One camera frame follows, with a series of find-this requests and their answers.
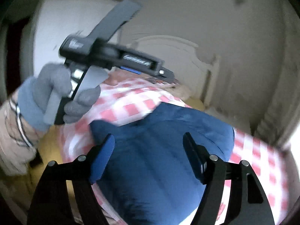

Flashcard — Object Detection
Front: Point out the red white checkered bed sheet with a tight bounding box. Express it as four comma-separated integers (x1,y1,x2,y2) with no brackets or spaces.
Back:
58,76,289,224

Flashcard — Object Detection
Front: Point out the yellow pillow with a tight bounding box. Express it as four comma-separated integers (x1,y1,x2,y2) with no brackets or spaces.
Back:
185,97,206,112

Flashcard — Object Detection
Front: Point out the left forearm beige sleeve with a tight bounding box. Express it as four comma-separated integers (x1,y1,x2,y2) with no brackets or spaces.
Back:
1,91,46,176

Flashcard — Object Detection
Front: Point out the patterned striped curtain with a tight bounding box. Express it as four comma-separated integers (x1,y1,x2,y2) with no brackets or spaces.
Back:
254,59,299,149

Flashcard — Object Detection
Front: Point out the white wooden headboard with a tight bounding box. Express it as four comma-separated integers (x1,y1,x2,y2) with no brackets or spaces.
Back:
128,35,221,107

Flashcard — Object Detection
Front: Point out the blue quilted puffer jacket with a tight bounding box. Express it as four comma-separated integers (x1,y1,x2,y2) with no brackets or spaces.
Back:
90,103,234,224

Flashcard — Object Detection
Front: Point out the floral patterned pillow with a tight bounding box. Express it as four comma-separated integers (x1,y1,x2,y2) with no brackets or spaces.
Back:
144,76,181,88

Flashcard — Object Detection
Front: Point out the grey gloved left hand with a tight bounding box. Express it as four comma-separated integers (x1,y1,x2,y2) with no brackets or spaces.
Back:
17,63,101,132

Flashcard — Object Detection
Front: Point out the white wardrobe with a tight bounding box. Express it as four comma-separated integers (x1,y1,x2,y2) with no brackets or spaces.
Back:
20,0,117,81

